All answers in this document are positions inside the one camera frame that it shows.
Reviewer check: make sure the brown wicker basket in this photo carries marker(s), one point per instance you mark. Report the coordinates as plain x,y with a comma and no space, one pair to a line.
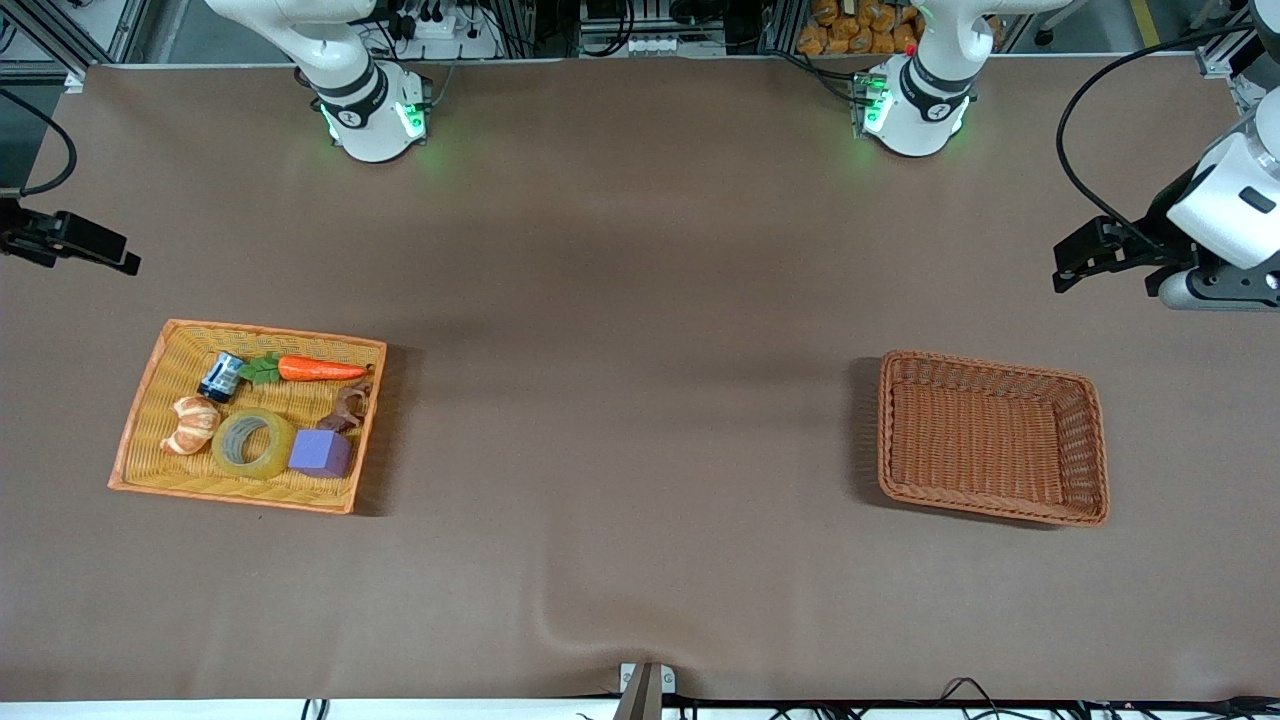
990,440

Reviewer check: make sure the purple foam cube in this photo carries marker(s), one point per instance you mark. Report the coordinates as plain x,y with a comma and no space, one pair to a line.
320,453

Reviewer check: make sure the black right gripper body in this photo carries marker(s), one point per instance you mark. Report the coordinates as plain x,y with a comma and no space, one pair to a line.
22,237

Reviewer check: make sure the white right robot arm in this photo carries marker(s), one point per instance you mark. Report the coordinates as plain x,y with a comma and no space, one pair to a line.
370,125

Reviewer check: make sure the metal table bracket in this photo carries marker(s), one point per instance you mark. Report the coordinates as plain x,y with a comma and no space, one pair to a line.
647,685

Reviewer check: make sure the yellow clear tape roll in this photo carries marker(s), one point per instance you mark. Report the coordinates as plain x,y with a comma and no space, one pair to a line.
228,452

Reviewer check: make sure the bag of orange buns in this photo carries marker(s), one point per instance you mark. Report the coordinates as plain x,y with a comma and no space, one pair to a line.
860,25

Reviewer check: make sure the white socket strip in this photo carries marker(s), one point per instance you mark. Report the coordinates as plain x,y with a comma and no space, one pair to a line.
640,45

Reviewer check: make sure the toy croissant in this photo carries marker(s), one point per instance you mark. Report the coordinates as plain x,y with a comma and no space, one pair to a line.
190,425

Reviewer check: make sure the brown toy pretzel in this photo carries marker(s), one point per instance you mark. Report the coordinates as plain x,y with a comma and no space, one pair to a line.
348,407

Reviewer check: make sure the orange woven tray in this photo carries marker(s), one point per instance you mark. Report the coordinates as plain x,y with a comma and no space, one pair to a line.
170,380

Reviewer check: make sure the aluminium frame post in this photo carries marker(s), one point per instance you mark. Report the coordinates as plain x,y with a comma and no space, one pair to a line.
1235,65
60,30

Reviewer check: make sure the white power strip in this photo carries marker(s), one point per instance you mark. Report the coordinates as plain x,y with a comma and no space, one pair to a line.
450,30

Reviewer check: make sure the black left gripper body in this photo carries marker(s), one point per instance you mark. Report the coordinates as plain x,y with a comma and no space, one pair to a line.
1158,240

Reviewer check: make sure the orange toy carrot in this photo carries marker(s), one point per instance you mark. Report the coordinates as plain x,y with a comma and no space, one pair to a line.
320,369

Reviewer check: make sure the blue and white can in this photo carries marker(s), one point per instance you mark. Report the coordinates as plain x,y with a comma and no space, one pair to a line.
220,377

